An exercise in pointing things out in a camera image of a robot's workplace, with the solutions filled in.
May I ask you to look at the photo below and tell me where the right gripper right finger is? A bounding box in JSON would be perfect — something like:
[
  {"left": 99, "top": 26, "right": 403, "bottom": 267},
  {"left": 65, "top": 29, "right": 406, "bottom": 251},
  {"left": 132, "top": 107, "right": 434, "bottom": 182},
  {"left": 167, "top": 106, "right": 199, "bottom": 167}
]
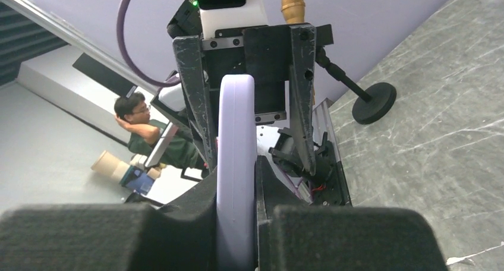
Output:
[{"left": 256, "top": 156, "right": 446, "bottom": 270}]

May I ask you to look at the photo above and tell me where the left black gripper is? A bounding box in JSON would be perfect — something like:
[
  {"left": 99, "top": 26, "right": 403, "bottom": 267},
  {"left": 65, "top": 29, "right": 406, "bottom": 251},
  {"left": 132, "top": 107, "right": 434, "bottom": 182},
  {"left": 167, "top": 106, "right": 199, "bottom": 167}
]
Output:
[{"left": 172, "top": 23, "right": 333, "bottom": 177}]

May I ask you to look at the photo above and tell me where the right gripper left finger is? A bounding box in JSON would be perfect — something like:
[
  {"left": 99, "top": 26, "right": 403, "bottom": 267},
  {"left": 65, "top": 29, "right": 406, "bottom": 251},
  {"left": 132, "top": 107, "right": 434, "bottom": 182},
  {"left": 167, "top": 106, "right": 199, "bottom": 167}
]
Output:
[{"left": 1, "top": 174, "right": 216, "bottom": 270}]

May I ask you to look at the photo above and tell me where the laptop computer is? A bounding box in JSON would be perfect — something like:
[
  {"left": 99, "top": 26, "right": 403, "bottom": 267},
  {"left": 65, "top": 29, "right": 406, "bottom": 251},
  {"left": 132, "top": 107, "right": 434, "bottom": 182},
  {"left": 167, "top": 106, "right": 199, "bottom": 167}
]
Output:
[{"left": 144, "top": 122, "right": 178, "bottom": 168}]

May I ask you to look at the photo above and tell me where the paper cup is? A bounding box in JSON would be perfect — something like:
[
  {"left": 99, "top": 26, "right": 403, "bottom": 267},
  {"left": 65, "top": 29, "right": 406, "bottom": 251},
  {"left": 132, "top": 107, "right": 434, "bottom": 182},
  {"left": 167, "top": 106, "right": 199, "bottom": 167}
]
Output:
[{"left": 91, "top": 150, "right": 130, "bottom": 182}]

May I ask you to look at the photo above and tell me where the seated person green shirt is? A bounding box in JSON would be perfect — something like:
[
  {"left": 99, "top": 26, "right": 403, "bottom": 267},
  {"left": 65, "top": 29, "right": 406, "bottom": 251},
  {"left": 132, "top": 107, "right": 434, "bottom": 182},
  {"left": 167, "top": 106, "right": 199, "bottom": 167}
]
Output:
[{"left": 114, "top": 92, "right": 206, "bottom": 170}]

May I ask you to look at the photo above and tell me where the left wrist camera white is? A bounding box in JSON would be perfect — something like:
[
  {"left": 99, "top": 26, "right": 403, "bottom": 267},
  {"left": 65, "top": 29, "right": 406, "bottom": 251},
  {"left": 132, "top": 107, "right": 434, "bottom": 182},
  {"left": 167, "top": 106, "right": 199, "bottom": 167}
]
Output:
[{"left": 197, "top": 0, "right": 268, "bottom": 39}]

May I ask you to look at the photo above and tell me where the wooden handle tool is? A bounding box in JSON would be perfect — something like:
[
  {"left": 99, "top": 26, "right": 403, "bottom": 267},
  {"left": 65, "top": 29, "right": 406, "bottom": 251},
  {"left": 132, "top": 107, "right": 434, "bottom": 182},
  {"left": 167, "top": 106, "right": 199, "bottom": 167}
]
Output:
[{"left": 281, "top": 0, "right": 315, "bottom": 105}]

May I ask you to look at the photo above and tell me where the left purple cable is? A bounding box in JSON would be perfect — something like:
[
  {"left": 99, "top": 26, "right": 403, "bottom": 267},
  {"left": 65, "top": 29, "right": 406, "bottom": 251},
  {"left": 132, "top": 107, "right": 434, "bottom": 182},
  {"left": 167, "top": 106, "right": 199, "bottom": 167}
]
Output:
[{"left": 115, "top": 0, "right": 182, "bottom": 89}]

